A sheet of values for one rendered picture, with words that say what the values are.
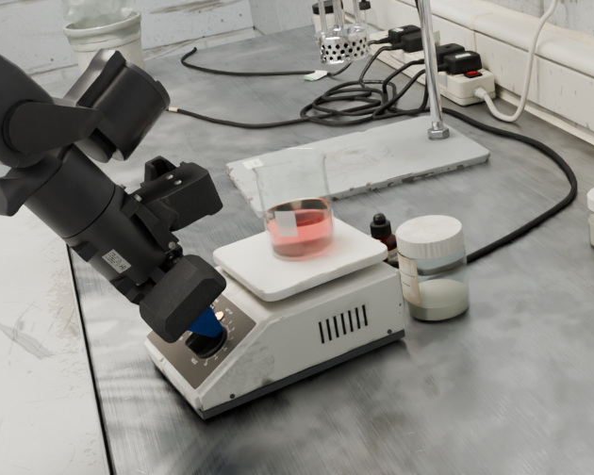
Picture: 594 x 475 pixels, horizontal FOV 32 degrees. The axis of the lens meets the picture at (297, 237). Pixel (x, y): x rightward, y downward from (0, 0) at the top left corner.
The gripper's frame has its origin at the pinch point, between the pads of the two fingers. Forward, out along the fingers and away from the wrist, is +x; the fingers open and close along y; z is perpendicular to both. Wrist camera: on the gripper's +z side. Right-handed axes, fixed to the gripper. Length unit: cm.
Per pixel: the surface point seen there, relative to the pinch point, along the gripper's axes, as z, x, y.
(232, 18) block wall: 76, 75, 231
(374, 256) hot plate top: 13.4, 8.0, -3.2
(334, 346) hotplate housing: 5.7, 10.8, -3.7
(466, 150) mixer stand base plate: 37, 31, 29
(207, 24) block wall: 69, 71, 233
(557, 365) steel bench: 16.4, 19.7, -15.4
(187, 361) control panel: -3.5, 4.0, 0.8
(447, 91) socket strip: 49, 37, 51
